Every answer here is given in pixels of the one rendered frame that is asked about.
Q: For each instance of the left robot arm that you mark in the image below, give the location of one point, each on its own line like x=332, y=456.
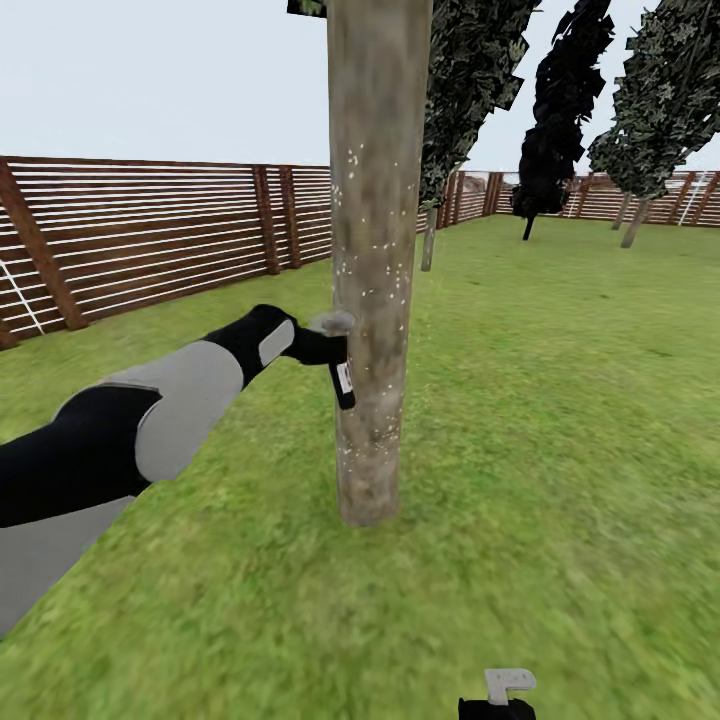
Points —
x=63, y=487

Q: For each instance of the tree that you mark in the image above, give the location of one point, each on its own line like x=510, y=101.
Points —
x=675, y=116
x=628, y=134
x=566, y=84
x=377, y=79
x=475, y=47

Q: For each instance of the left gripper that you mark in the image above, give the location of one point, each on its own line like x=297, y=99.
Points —
x=331, y=350

